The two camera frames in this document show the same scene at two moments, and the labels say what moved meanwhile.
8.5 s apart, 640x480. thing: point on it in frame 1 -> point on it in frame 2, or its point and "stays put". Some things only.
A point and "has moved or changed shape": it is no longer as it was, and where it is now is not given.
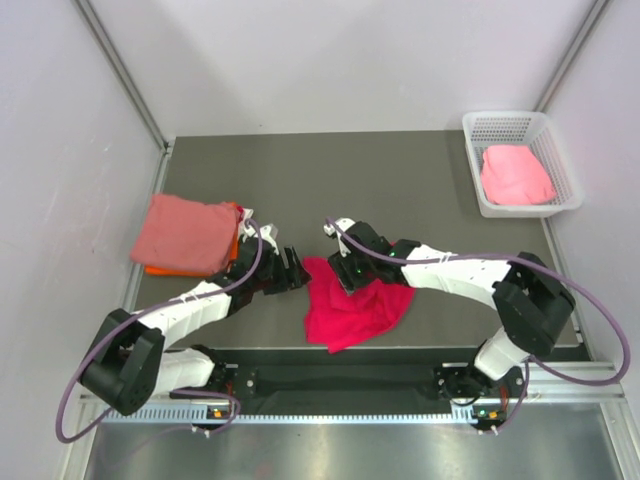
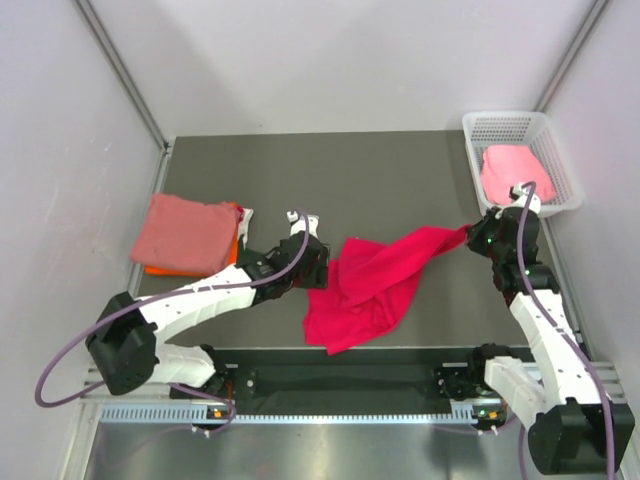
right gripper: x=341 y=266 -> x=492 y=217
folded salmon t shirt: x=189 y=236 stays put
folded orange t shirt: x=155 y=269 stays put
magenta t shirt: x=341 y=321 has moved or changed shape
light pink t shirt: x=515 y=175 stays put
